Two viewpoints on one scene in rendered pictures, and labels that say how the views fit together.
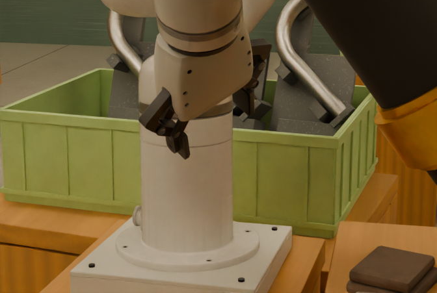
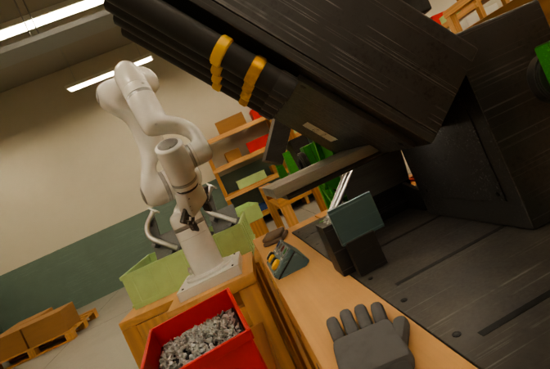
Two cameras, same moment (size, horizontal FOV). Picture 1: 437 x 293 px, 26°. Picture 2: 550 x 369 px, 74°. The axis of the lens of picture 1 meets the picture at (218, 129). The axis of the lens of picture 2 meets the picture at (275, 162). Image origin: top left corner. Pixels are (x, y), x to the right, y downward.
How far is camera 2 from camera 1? 0.35 m
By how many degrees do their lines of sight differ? 24
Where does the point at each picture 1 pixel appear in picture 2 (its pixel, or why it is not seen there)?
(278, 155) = (223, 239)
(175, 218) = (202, 259)
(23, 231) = (148, 312)
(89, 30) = not seen: hidden behind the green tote
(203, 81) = (194, 200)
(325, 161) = (239, 232)
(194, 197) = (205, 249)
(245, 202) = not seen: hidden behind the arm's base
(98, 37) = not seen: hidden behind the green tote
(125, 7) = (157, 202)
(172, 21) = (178, 183)
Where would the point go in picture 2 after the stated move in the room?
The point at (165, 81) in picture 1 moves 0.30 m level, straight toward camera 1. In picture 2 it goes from (182, 205) to (200, 200)
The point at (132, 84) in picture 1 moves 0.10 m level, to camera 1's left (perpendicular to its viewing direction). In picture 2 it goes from (163, 250) to (145, 259)
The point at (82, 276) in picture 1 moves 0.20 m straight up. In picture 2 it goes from (181, 293) to (157, 240)
